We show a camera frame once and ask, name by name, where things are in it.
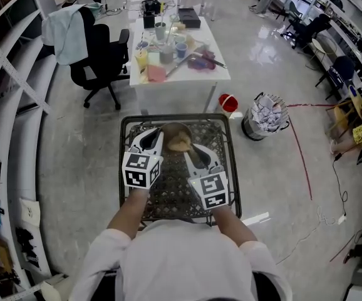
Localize red bucket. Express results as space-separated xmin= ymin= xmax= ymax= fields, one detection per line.
xmin=218 ymin=93 xmax=240 ymax=114

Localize light blue cloth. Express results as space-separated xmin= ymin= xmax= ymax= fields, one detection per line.
xmin=41 ymin=2 xmax=103 ymax=66

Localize white desk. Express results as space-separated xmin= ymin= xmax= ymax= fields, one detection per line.
xmin=129 ymin=16 xmax=232 ymax=115

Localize yellow cup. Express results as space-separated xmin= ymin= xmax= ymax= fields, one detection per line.
xmin=134 ymin=49 xmax=150 ymax=71

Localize brown bowl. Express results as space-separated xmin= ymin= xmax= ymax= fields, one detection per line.
xmin=160 ymin=122 xmax=194 ymax=152

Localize black handled utensil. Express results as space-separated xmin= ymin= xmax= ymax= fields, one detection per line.
xmin=201 ymin=55 xmax=228 ymax=70

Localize dark blue chair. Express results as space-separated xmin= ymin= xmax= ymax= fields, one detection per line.
xmin=315 ymin=55 xmax=356 ymax=100

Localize white printed bag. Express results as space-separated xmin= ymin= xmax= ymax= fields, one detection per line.
xmin=19 ymin=198 xmax=41 ymax=228

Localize wire waste basket with paper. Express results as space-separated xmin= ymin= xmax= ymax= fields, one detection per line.
xmin=241 ymin=92 xmax=291 ymax=142

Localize person's left forearm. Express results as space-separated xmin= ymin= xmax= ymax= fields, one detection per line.
xmin=107 ymin=186 xmax=150 ymax=240

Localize white trash bin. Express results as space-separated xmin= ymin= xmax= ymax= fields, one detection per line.
xmin=39 ymin=273 xmax=72 ymax=301

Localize person's right forearm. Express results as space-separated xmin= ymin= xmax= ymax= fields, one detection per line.
xmin=210 ymin=205 xmax=259 ymax=247

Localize long white workbench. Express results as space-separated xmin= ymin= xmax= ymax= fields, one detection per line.
xmin=312 ymin=0 xmax=362 ymax=84

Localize grey mug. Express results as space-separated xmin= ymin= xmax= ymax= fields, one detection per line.
xmin=159 ymin=47 xmax=178 ymax=65

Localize wooden stool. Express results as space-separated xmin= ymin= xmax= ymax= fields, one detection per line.
xmin=326 ymin=88 xmax=362 ymax=137

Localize black flat box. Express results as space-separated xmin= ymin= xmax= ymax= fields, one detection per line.
xmin=177 ymin=7 xmax=202 ymax=28

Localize black square holder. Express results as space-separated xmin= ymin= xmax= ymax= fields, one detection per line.
xmin=142 ymin=11 xmax=156 ymax=29

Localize long red floor tape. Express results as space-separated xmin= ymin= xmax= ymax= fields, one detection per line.
xmin=286 ymin=103 xmax=335 ymax=200

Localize black floor cable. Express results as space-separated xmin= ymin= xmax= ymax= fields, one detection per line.
xmin=333 ymin=155 xmax=348 ymax=214

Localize metal tongs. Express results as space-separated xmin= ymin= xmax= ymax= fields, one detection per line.
xmin=165 ymin=53 xmax=196 ymax=78

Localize pink cloth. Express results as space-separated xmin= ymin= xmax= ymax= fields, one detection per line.
xmin=146 ymin=64 xmax=167 ymax=83

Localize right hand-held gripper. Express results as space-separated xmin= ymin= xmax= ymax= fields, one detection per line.
xmin=184 ymin=142 xmax=235 ymax=210

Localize short red floor tape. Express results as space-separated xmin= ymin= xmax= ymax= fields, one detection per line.
xmin=329 ymin=233 xmax=356 ymax=262

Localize pile of black controllers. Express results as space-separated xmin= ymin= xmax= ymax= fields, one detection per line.
xmin=14 ymin=226 xmax=41 ymax=271

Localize black swivel chair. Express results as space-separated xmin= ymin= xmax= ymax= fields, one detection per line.
xmin=281 ymin=13 xmax=331 ymax=50

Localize black lattice glass table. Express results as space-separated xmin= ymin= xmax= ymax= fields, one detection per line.
xmin=118 ymin=114 xmax=243 ymax=228

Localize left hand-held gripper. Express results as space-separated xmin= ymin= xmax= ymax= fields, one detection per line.
xmin=122 ymin=127 xmax=165 ymax=189

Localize white shelving unit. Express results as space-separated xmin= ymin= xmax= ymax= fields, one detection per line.
xmin=0 ymin=0 xmax=59 ymax=301

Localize white cable with power strip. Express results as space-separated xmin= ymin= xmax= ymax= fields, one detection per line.
xmin=276 ymin=205 xmax=348 ymax=265

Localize black office chair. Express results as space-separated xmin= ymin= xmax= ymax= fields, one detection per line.
xmin=43 ymin=6 xmax=132 ymax=111

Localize tall sage cup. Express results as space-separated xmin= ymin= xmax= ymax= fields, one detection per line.
xmin=154 ymin=22 xmax=167 ymax=41

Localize person's white shirt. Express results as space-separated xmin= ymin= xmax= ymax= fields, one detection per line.
xmin=70 ymin=219 xmax=293 ymax=301

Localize cardboard box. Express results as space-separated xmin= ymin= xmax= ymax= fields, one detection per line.
xmin=0 ymin=236 xmax=14 ymax=274

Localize white wire round table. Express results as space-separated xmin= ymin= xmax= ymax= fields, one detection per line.
xmin=306 ymin=38 xmax=338 ymax=70

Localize purple cloth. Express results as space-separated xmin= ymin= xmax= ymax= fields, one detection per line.
xmin=187 ymin=50 xmax=216 ymax=71

